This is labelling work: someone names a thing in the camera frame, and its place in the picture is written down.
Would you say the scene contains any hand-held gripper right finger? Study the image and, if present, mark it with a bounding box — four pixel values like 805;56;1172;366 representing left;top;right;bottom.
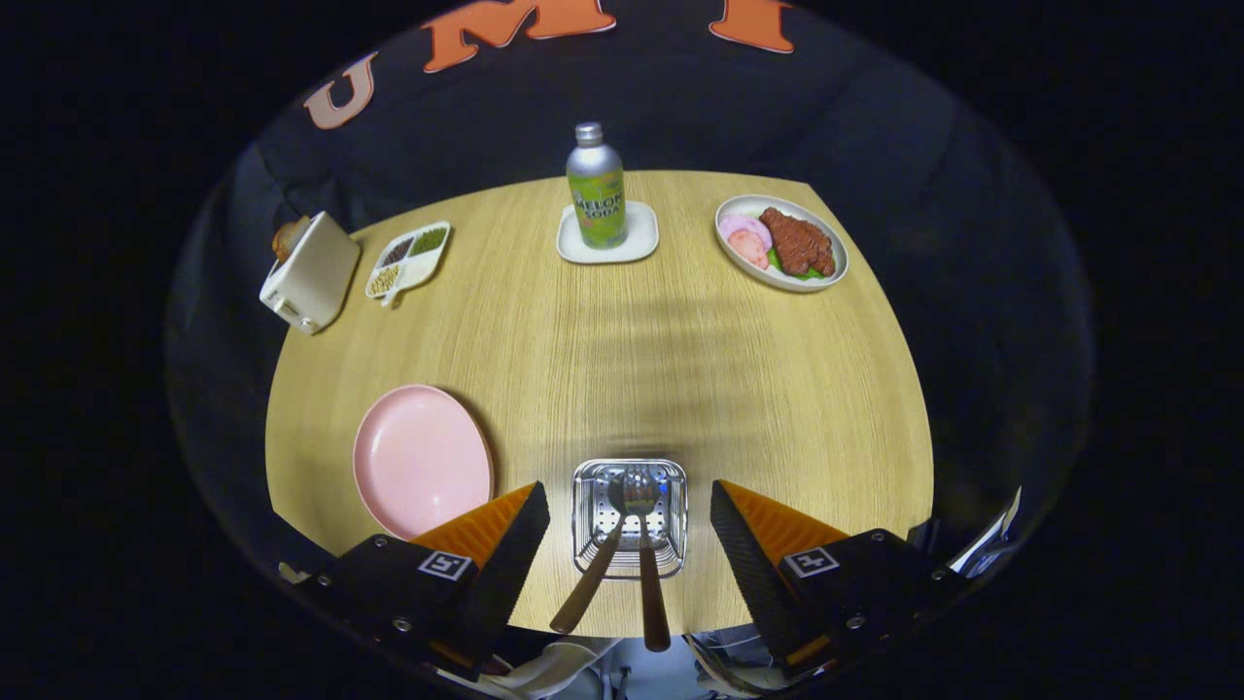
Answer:
709;478;963;680

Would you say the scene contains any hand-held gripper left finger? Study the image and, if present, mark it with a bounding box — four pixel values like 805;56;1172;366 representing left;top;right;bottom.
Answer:
292;479;551;682

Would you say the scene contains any fork with brown handle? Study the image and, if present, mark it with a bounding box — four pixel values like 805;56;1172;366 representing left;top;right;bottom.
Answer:
549;472;629;636

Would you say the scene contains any spoon with brown handle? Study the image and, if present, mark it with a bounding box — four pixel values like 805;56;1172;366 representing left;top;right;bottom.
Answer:
622;470;673;653

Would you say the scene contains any perforated metal basket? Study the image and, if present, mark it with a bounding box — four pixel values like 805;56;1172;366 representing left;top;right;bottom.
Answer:
570;458;689;581

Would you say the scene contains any pink round plate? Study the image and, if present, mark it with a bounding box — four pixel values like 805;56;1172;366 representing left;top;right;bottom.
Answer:
352;384;496;542

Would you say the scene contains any green lettuce leaf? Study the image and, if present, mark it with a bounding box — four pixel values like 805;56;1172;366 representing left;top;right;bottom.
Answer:
766;248;827;284

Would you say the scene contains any white divided dish with beans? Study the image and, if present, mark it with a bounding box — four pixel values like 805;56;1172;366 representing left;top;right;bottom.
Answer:
364;221;452;308

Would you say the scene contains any pink ham slice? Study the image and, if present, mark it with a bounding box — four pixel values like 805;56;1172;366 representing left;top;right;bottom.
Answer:
727;229;773;270

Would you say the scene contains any white square coaster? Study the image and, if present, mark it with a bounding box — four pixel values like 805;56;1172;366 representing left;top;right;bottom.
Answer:
556;200;660;265

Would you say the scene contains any brown meat piece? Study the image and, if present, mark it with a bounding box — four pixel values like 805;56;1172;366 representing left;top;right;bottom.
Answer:
758;206;837;277

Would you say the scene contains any pale pink round slice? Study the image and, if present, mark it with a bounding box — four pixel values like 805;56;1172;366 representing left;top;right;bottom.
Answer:
718;214;775;250

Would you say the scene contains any white toaster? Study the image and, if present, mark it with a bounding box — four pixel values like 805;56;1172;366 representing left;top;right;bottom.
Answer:
259;211;361;336

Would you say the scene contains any white round food plate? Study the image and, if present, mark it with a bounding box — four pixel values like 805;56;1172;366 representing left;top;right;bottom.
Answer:
714;193;850;294

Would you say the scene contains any green soda bottle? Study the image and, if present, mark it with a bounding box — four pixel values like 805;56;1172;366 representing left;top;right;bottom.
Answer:
566;122;628;251

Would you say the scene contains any brown toast slice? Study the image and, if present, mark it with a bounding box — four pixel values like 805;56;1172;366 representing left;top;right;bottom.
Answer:
271;215;312;263

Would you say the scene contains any black backdrop cloth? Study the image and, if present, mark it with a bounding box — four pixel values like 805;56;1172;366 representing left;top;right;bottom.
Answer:
165;0;1094;623

